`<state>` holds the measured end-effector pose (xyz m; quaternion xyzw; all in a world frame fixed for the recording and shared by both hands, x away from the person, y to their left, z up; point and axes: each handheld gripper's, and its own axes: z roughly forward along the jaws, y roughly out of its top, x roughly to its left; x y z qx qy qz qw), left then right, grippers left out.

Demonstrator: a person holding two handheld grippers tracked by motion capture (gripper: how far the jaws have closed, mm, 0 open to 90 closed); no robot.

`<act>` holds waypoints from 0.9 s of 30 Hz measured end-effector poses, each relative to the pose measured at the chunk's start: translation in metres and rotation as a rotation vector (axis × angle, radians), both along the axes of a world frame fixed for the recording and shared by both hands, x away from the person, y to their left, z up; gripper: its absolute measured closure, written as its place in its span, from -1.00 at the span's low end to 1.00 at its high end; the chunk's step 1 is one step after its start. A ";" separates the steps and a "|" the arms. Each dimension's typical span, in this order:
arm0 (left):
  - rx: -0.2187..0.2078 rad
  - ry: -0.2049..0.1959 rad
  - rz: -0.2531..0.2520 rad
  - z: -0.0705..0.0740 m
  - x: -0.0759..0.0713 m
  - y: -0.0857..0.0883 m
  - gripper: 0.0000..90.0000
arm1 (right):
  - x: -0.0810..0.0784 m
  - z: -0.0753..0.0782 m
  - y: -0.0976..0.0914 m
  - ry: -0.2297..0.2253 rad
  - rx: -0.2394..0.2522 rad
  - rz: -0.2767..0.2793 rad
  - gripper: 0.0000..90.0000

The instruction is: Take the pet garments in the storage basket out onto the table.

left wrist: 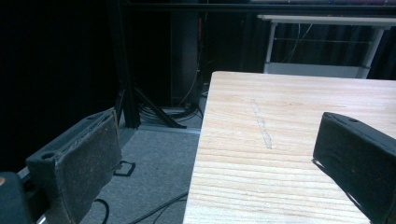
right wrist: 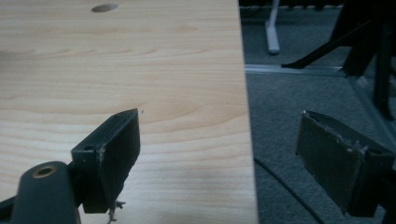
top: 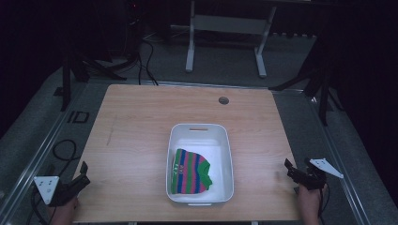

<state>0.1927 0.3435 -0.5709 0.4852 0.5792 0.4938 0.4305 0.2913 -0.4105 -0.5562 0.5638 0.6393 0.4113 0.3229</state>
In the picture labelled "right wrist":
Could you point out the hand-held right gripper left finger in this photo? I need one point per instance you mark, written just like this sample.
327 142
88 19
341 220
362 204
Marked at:
115 155

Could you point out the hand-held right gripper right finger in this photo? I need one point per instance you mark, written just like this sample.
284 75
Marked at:
333 161

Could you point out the black chair base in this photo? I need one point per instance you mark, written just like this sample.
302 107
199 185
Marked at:
361 40

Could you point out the white table leg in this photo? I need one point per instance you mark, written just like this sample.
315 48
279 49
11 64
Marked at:
272 32

